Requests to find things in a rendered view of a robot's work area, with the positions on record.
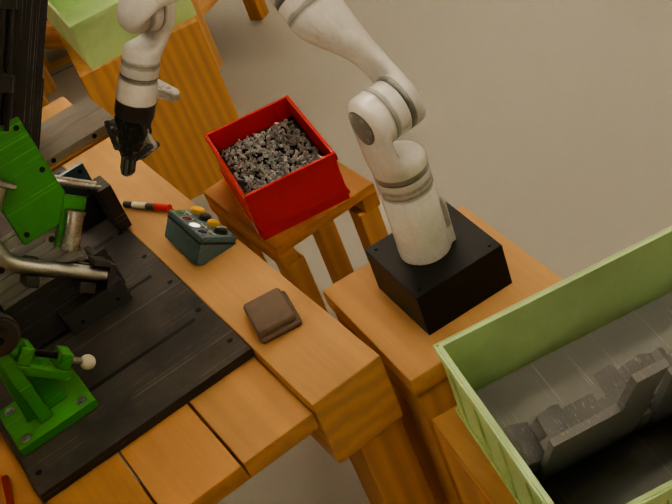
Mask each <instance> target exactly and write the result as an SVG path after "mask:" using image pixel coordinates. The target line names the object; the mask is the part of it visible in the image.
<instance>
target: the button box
mask: <svg viewBox="0 0 672 504"><path fill-rule="evenodd" d="M175 210H176V209H170V210H169V212H168V218H167V224H166V230H165V237H166V238H167V239H168V240H169V241H170V242H171V243H172V244H174V245H175V246H176V247H177V248H178V249H179V250H180V251H181V252H182V253H183V254H185V255H186V256H187V257H188V258H189V259H190V260H191V261H192V262H193V263H194V264H195V265H204V264H206V263H208V262H209V261H211V260H212V259H214V258H215V257H217V256H218V255H220V254H221V253H223V252H225V251H226V250H228V249H229V248H231V247H232V246H233V245H234V244H236V243H235V242H236V239H237V238H236V236H235V235H234V234H233V233H231V232H230V231H229V230H228V233H225V234H222V233H218V232H216V231H215V230H214V229H215V227H213V226H209V225H208V224H207V221H208V220H203V219H201V218H199V215H200V214H195V213H192V212H191V211H190V210H181V211H183V212H184V214H178V213H176V212H174V211H175ZM185 216H186V217H190V218H192V220H184V219H182V217H185ZM190 223H196V224H199V225H200V226H199V227H193V226H191V225H190ZM198 230H205V231H207V232H208V233H207V234H202V233H199V232H198Z"/></svg>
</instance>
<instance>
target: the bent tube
mask: <svg viewBox="0 0 672 504"><path fill-rule="evenodd" d="M16 187H17V185H15V184H14V183H12V182H8V181H4V180H0V214H1V210H2V206H3V202H4V198H5V194H6V190H7V189H8V188H11V189H16ZM0 265H1V266H2V267H4V268H5V269H7V270H9V271H12V272H15V273H18V274H24V275H33V276H43V277H53V278H63V279H73V280H83V281H93V282H103V283H105V282H106V280H107V276H108V269H107V267H101V266H92V265H83V264H73V263H64V262H55V261H46V260H36V259H27V258H22V257H18V256H16V255H14V254H12V253H11V252H10V251H9V250H7V249H6V247H5V246H4V245H3V243H2V241H1V239H0Z"/></svg>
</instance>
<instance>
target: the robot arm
mask: <svg viewBox="0 0 672 504"><path fill-rule="evenodd" d="M177 1H179V0H119V2H118V5H117V12H116V13H117V20H118V22H119V24H120V26H121V27H122V28H123V29H124V30H125V31H127V32H129V33H140V35H139V36H137V37H136V38H134V39H132V40H130V41H128V42H126V43H125V44H124V46H123V49H122V56H121V64H120V73H119V77H118V81H117V88H116V97H115V106H114V113H115V116H114V118H112V119H109V120H106V121H105V122H104V124H105V127H106V129H107V132H108V135H109V137H110V140H111V142H112V145H113V148H114V149H115V150H118V151H119V152H120V156H121V163H120V170H121V174H122V175H124V176H126V177H128V176H131V175H133V173H135V170H136V162H137V161H138V160H141V159H144V158H146V157H147V156H149V155H150V154H151V153H152V152H154V151H155V150H156V149H157V148H158V147H160V143H159V142H158V141H154V139H153V137H152V136H151V134H152V128H151V122H152V120H153V119H154V116H155V109H156V102H157V98H160V99H164V100H168V101H177V100H179V94H180V91H179V90H178V89H177V88H174V87H173V86H170V85H169V84H167V83H165V82H164V81H162V80H160V79H158V76H159V68H160V59H161V55H162V53H163V51H164V49H165V46H166V44H167V42H168V39H169V37H170V34H171V32H172V30H173V27H174V24H175V19H176V7H175V4H174V3H175V2H177ZM270 1H271V2H272V4H273V5H274V7H275V8H276V9H277V11H278V12H279V14H280V15H281V16H282V18H283V19H284V20H285V22H286V23H287V24H288V25H289V27H290V28H291V29H292V31H293V32H294V33H295V34H296V35H297V36H298V37H300V38H301V39H303V40H304V41H306V42H308V43H310V44H312V45H314V46H316V47H319V48H321V49H324V50H326V51H329V52H331V53H334V54H336V55H339V56H341V57H343V58H345V59H347V60H348V61H350V62H352V63H353V64H354V65H356V66H357V67H358V68H359V69H360V70H361V71H363V72H364V73H365V74H366V75H367V76H368V78H369V79H370V80H371V81H372V82H373V84H372V85H370V86H369V87H367V88H366V89H364V90H363V91H362V92H360V93H359V94H357V95H356V96H354V97H353V98H352V99H351V100H350V101H349V102H348V105H347V114H348V118H349V122H350V124H351V127H352V129H353V132H354V134H355V136H356V139H357V141H358V144H359V146H360V149H361V151H362V154H363V156H364V159H365V161H366V163H367V165H368V167H369V168H370V170H371V172H372V174H373V177H374V180H375V183H376V186H377V189H378V192H379V195H380V198H381V201H382V204H383V207H384V210H385V213H386V216H387V219H388V222H389V225H390V228H391V231H392V234H393V236H394V239H395V242H396V245H397V249H398V251H399V254H400V257H401V258H402V260H403V261H405V262H406V263H408V264H411V265H419V266H420V265H427V264H431V263H434V262H436V261H438V260H440V259H441V258H443V257H444V256H445V255H446V254H447V253H448V252H449V250H450V248H451V245H452V242H453V241H454V240H456V236H455V233H454V230H453V226H452V223H451V219H450V216H449V212H448V209H447V205H446V202H445V198H444V197H443V196H442V195H440V194H438V192H437V189H436V185H435V182H434V179H433V175H432V172H431V168H430V165H429V162H428V158H427V155H426V152H425V150H424V148H423V147H422V146H421V145H420V144H418V143H416V142H414V141H409V140H398V141H395V140H397V139H398V138H400V137H401V136H402V135H404V134H405V133H407V132H408V131H409V130H411V129H412V128H413V127H415V126H416V125H418V124H419V123H420V122H421V121H422V120H423V119H424V118H425V115H426V108H425V104H424V102H423V99H422V97H421V95H420V94H419V92H418V91H417V89H416V88H415V86H414V85H413V84H412V82H411V81H410V80H409V79H408V77H407V76H406V75H405V74H404V73H403V72H402V71H401V69H400V68H399V67H398V66H397V65H396V64H395V63H394V62H393V61H392V59H391V58H390V57H389V56H388V55H387V54H386V53H385V52H384V51H383V50H382V48H381V47H380V46H379V45H378V44H377V43H376V42H375V41H374V39H373V38H372V37H371V36H370V35H369V33H368V32H367V31H366V30H365V28H364V27H363V26H362V25H361V23H360V22H359V21H358V19H357V18H356V17H355V15H354V14H353V13H352V11H351V10H350V9H349V7H348V6H347V5H346V3H345V2H344V0H270ZM116 137H118V141H117V139H116ZM144 141H145V143H144ZM143 143H144V144H143ZM142 147H143V148H142ZM141 148H142V149H141ZM140 149H141V150H140Z"/></svg>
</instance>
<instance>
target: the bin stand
mask: <svg viewBox="0 0 672 504"><path fill-rule="evenodd" d="M336 162H337V164H338V167H339V170H340V172H341V175H342V178H343V180H344V183H345V184H346V186H347V187H348V188H349V189H350V192H351V193H348V194H349V196H350V198H349V199H347V200H345V201H343V202H341V203H339V204H337V205H335V206H333V207H331V208H329V209H327V210H325V211H323V212H321V213H319V214H317V215H315V216H313V217H311V218H309V219H307V220H305V221H303V222H301V223H299V224H297V225H295V226H293V227H291V228H289V229H287V230H285V231H283V232H281V233H279V234H277V235H275V236H273V237H271V238H269V239H267V240H263V239H262V237H260V236H259V234H258V233H257V231H256V229H255V228H254V226H253V225H252V223H251V221H250V220H249V218H248V216H247V215H246V213H245V211H244V210H243V208H242V207H241V205H240V203H239V202H238V200H237V198H236V197H235V195H234V193H233V192H232V190H231V189H230V187H229V185H228V184H227V182H226V180H225V179H222V180H220V181H219V182H217V183H216V184H214V185H213V186H211V187H210V188H208V189H206V190H205V191H203V193H204V195H205V197H206V199H207V202H208V204H209V206H210V208H211V210H212V211H213V212H214V213H215V214H216V215H217V216H218V218H219V220H220V222H221V224H222V225H223V226H226V227H227V228H228V230H229V231H230V232H231V233H233V234H234V235H235V236H236V238H237V239H238V240H239V241H240V242H242V243H243V244H244V245H245V246H247V247H248V248H249V249H250V250H251V251H253V252H254V253H255V254H256V255H258V256H259V257H260V258H261V259H262V260H264V261H265V262H266V259H265V257H264V255H263V253H262V252H264V253H265V254H266V255H267V256H268V257H270V258H271V259H272V260H273V261H275V262H276V264H277V266H278V268H279V270H280V273H281V275H282V276H283V277H284V278H286V279H287V280H288V281H289V282H291V283H292V284H293V285H294V286H295V287H297V288H298V289H299V290H300V291H302V292H303V293H304V294H305V295H306V296H308V297H309V298H310V299H311V300H313V301H314V302H315V303H316V304H317V305H319V306H320V307H321V308H322V309H324V310H325V311H326V312H327V313H328V311H327V309H326V306H325V304H324V301H323V299H322V297H321V294H320V292H319V290H318V287H317V285H316V283H315V280H314V278H313V276H312V273H311V271H310V269H309V266H308V264H307V262H306V259H305V257H304V255H303V254H301V253H300V252H299V251H297V250H296V249H295V248H294V246H295V245H297V244H298V243H300V242H301V241H302V240H304V239H305V238H307V237H308V236H310V235H311V234H313V236H314V239H315V241H316V244H317V246H318V248H319V251H320V253H321V256H322V258H323V261H324V263H325V265H326V268H327V270H328V273H329V275H330V277H331V280H332V282H333V284H334V283H336V282H337V281H339V280H341V279H342V278H344V277H346V276H347V275H349V274H351V273H352V272H354V270H353V268H352V265H351V263H350V260H349V258H348V255H347V253H346V250H345V248H344V245H343V242H342V240H341V237H340V235H339V232H338V230H337V227H336V225H335V222H334V219H335V218H337V217H338V216H340V215H341V214H343V213H344V212H346V211H347V210H348V209H349V212H350V214H351V217H352V220H353V222H354V225H355V228H356V230H357V233H358V235H359V238H360V241H361V243H362V246H363V249H364V251H365V249H366V248H368V247H370V246H371V245H373V244H375V243H376V242H378V241H379V240H381V239H383V238H384V237H386V236H388V232H387V230H386V227H385V224H384V221H383V219H382V216H381V213H380V210H379V207H378V205H380V201H379V198H378V195H377V192H376V189H375V187H374V184H373V182H371V181H369V180H368V179H366V178H364V177H363V176H361V175H360V174H358V173H356V172H355V171H353V170H351V169H350V168H348V167H346V166H345V165H343V164H342V163H340V162H338V161H337V160H336ZM266 263H267V262H266Z"/></svg>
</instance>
